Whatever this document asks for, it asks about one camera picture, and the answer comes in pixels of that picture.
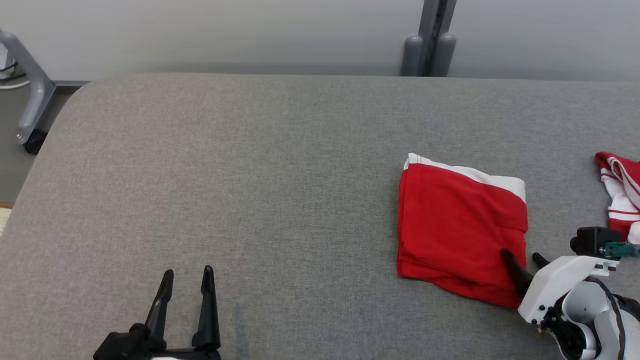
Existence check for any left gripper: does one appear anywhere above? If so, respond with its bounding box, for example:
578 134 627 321
92 265 222 360

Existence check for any grey metal stand leg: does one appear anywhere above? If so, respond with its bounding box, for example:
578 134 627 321
0 30 57 146

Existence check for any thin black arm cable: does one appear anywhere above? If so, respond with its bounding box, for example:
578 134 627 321
585 276 628 360

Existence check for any grey metal partition post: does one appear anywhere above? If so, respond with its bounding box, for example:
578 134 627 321
417 0 457 77

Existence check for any black caster wheel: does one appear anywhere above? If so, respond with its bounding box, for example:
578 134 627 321
23 129 49 155

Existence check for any teal right camera connector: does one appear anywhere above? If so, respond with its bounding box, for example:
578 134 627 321
604 242 640 259

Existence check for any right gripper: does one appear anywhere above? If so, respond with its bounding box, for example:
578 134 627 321
500 248 622 327

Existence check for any red shirt with white trim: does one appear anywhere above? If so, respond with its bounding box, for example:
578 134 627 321
396 152 530 310

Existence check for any red jersey white striped trim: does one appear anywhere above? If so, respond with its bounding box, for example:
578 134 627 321
594 151 640 244

